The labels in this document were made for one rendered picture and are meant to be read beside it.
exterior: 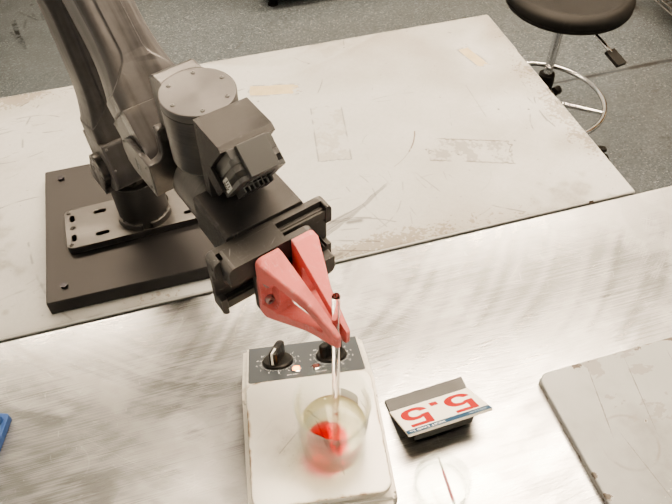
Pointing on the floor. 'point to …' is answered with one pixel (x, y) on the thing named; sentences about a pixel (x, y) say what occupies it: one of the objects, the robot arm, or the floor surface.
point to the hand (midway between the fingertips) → (337, 332)
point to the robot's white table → (340, 152)
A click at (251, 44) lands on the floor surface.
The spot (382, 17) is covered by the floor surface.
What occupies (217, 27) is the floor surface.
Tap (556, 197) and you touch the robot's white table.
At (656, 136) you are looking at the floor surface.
